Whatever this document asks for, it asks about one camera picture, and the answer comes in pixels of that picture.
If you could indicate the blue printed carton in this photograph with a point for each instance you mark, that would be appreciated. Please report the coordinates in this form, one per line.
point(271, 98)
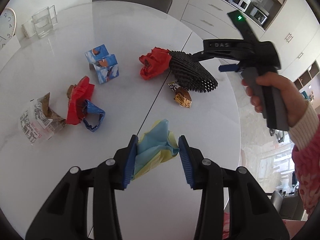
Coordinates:
point(103, 63)

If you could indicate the pink knit sleeve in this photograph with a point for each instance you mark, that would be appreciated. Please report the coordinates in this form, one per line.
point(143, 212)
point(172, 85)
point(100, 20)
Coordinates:
point(305, 155)

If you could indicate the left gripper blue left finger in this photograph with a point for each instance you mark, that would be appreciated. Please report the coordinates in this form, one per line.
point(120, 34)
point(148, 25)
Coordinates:
point(64, 213)

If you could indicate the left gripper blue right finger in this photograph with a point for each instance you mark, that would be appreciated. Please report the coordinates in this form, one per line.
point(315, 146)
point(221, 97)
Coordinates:
point(251, 213)

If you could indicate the round white wall clock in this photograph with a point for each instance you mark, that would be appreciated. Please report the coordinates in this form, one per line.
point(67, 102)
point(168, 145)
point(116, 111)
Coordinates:
point(8, 21)

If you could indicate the black foam mesh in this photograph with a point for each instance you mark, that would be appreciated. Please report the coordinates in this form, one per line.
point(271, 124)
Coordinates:
point(191, 75)

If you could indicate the clear glass container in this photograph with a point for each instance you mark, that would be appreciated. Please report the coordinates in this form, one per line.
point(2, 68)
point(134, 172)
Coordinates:
point(44, 21)

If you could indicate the blue yellow paper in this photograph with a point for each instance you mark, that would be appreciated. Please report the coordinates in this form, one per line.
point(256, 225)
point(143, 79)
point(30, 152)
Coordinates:
point(156, 146)

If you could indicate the silver microwave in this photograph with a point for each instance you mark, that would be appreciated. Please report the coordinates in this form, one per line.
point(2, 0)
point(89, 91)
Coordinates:
point(258, 14)

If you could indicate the brown snack wrapper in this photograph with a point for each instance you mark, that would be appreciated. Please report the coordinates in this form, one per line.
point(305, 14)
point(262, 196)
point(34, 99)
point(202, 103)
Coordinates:
point(182, 96)

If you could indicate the red and blue wrapper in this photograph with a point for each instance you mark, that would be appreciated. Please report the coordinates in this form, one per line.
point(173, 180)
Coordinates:
point(80, 105)

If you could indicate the red paper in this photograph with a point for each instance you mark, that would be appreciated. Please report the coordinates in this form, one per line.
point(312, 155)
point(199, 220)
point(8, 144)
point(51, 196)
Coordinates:
point(154, 63)

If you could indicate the clear printed plastic bag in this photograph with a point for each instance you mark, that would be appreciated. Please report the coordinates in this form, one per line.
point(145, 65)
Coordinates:
point(38, 121)

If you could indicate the person's right hand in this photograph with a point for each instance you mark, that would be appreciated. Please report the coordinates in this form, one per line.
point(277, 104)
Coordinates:
point(295, 104)

